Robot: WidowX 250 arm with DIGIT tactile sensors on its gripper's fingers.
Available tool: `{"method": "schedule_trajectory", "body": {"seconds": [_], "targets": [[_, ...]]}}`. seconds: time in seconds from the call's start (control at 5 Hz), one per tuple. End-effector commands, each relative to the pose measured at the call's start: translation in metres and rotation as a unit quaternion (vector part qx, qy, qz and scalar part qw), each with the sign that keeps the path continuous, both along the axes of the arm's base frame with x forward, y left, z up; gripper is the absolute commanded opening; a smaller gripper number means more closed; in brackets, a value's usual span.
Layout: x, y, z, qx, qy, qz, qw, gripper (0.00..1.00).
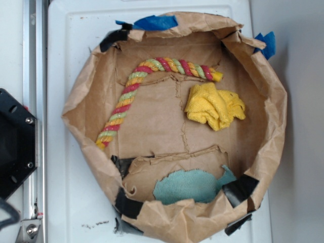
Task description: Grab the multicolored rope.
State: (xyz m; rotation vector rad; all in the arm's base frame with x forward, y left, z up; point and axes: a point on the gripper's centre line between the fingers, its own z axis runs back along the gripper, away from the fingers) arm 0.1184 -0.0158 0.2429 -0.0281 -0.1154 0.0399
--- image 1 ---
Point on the teal green cloth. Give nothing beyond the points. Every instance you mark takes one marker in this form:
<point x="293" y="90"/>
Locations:
<point x="197" y="184"/>

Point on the blue tape top piece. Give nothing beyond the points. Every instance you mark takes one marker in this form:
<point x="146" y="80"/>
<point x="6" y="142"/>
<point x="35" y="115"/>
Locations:
<point x="151" y="23"/>

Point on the black tape top left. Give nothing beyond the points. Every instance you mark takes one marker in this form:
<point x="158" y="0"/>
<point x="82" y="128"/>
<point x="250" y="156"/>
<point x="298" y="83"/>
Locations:
<point x="115" y="36"/>

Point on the black tape inside left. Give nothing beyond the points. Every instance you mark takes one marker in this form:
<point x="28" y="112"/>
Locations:
<point x="121" y="167"/>

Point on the blue tape right piece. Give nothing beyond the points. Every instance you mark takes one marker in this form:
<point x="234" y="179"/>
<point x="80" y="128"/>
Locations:
<point x="269" y="40"/>

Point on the metal corner bracket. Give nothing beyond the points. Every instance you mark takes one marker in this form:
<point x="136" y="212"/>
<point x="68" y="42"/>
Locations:
<point x="29" y="231"/>

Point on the brown paper bag bin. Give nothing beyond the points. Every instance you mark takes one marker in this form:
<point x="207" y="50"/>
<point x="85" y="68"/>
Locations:
<point x="129" y="101"/>

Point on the aluminium extrusion rail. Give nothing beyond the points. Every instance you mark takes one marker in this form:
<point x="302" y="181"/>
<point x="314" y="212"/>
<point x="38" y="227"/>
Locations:
<point x="35" y="30"/>

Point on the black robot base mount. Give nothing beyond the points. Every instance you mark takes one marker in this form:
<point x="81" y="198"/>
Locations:
<point x="18" y="144"/>

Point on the blue tape piece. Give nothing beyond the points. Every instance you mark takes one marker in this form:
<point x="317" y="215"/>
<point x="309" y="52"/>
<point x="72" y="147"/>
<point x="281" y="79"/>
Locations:
<point x="151" y="23"/>
<point x="269" y="40"/>

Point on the black tape bottom left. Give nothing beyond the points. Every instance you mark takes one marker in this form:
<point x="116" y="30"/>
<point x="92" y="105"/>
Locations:
<point x="126" y="206"/>

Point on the yellow crumpled cloth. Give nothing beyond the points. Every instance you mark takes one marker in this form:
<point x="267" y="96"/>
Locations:
<point x="217" y="108"/>

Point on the black tape bottom right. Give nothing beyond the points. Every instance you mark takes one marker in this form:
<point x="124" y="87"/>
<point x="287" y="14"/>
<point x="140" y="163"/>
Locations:
<point x="236" y="225"/>

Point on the black tape right lower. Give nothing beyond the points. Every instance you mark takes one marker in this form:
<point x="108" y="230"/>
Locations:
<point x="240" y="190"/>

